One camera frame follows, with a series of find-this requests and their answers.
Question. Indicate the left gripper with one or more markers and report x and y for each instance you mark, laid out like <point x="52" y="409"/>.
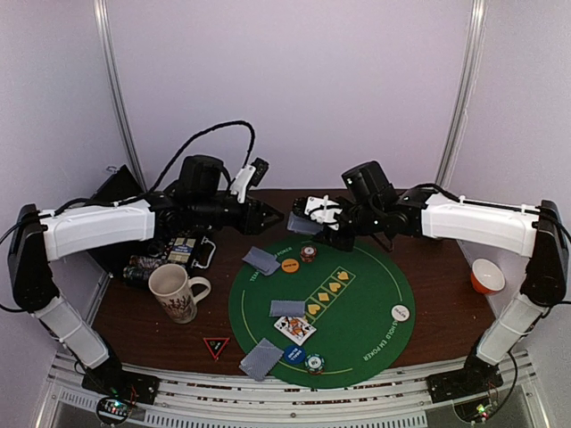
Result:
<point x="251" y="222"/>

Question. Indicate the face-up clubs card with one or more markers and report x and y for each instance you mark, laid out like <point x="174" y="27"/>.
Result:
<point x="287" y="308"/>

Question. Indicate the left aluminium frame post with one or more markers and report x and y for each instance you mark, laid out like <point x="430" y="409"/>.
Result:
<point x="118" y="104"/>

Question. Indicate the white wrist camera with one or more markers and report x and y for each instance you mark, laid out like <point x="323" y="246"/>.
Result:
<point x="320" y="210"/>
<point x="247" y="177"/>

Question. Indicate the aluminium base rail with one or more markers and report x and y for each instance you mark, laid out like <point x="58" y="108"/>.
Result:
<point x="396" y="398"/>

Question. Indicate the blue playing card deck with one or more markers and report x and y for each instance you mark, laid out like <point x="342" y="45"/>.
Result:
<point x="302" y="226"/>

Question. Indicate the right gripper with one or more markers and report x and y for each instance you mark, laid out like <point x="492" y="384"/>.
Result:
<point x="337" y="233"/>

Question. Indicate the red black triangle token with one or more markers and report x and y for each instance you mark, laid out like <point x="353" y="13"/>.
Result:
<point x="216" y="345"/>

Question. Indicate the clear dealer button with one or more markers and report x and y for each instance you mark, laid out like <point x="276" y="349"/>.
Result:
<point x="155" y="248"/>

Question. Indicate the white floral mug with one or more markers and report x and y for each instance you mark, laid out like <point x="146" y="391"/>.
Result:
<point x="177" y="292"/>

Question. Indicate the blue small blind button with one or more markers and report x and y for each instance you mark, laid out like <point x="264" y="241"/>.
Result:
<point x="294" y="354"/>

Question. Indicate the front poker chip row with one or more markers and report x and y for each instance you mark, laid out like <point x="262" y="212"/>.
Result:
<point x="139" y="268"/>

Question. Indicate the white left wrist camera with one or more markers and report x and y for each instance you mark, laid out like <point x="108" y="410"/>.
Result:
<point x="247" y="177"/>

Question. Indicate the orange big blind button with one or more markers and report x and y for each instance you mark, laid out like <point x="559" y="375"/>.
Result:
<point x="290" y="266"/>

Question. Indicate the right aluminium frame post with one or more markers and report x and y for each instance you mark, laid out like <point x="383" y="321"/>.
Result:
<point x="467" y="84"/>

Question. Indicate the blue playing card box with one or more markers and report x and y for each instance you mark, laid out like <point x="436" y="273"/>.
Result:
<point x="181" y="250"/>

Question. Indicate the white dealer button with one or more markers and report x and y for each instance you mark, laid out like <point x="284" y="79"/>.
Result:
<point x="400" y="313"/>

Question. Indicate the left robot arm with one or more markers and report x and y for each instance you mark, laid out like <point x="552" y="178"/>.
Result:
<point x="42" y="237"/>

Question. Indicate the blue poker chip stack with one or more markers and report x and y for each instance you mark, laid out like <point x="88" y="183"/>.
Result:
<point x="314" y="364"/>

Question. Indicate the red poker chip stack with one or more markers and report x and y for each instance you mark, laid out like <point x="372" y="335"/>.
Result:
<point x="308" y="253"/>

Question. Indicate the round green poker mat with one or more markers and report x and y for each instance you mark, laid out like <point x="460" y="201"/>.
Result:
<point x="348" y="297"/>

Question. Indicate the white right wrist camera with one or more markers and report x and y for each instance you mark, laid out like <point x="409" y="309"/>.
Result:
<point x="320" y="210"/>

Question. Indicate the orange bowl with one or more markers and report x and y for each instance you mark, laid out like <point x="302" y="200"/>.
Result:
<point x="486" y="277"/>

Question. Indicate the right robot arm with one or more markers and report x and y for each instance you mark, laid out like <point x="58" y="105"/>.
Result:
<point x="422" y="228"/>

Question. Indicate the aluminium frame post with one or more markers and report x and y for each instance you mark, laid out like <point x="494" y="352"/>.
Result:
<point x="467" y="84"/>
<point x="118" y="104"/>

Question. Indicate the face-up queen card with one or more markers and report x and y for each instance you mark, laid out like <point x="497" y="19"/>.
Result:
<point x="296" y="329"/>

